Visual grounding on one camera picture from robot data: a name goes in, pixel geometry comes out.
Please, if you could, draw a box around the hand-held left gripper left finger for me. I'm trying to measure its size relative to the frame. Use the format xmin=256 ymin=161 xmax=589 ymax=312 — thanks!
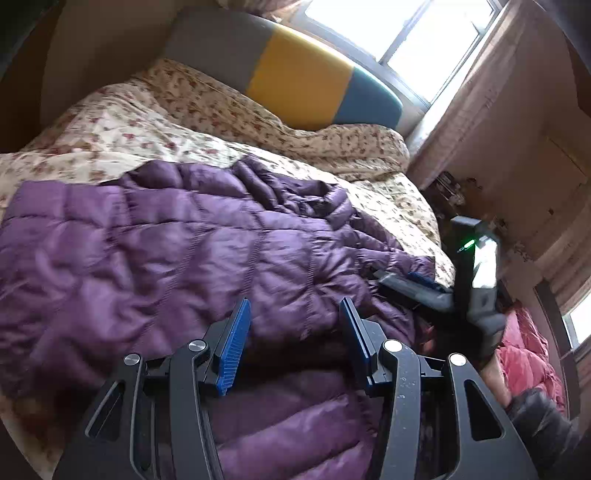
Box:
xmin=53 ymin=298 xmax=252 ymax=480

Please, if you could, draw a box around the dark wooden bed board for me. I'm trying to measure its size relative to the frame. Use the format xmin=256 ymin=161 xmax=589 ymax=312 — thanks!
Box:
xmin=533 ymin=279 xmax=583 ymax=418

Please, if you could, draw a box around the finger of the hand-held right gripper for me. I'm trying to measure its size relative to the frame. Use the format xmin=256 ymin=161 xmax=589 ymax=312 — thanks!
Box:
xmin=374 ymin=270 xmax=455 ymax=319

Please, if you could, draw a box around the grey yellow teal headboard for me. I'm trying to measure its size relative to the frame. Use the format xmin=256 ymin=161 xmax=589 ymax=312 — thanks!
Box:
xmin=161 ymin=7 xmax=402 ymax=132

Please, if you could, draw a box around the pink ruffled bedding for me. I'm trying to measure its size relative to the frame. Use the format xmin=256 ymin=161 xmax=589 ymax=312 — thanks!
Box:
xmin=496 ymin=305 xmax=568 ymax=414

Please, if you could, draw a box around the pile of small desk items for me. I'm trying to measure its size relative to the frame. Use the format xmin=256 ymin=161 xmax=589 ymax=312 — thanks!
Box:
xmin=434 ymin=170 xmax=469 ymax=210

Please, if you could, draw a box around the striped pink curtain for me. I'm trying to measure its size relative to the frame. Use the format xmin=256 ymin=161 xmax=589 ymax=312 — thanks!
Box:
xmin=547 ymin=244 xmax=591 ymax=305

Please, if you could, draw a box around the small side window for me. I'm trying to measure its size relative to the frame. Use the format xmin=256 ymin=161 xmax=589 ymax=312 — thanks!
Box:
xmin=561 ymin=295 xmax=591 ymax=352

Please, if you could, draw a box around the small-flower floral folded duvet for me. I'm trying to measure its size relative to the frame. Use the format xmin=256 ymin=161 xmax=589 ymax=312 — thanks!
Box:
xmin=134 ymin=58 xmax=411 ymax=174

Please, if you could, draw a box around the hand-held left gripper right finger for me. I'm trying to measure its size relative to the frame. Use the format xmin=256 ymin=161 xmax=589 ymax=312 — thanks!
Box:
xmin=339 ymin=298 xmax=539 ymax=480

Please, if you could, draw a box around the large-flower floral bed quilt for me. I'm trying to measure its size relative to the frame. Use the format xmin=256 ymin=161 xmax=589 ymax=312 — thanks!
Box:
xmin=0 ymin=76 xmax=458 ymax=480

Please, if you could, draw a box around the person's right forearm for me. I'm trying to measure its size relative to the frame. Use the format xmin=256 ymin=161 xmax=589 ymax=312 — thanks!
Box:
xmin=480 ymin=353 xmax=585 ymax=469

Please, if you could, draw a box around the bright window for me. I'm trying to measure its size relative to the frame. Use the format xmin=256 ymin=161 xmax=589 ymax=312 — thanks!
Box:
xmin=302 ymin=0 xmax=504 ymax=104

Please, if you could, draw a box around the purple puffer jacket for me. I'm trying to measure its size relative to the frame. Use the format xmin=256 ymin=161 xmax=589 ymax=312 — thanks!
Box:
xmin=0 ymin=154 xmax=437 ymax=480

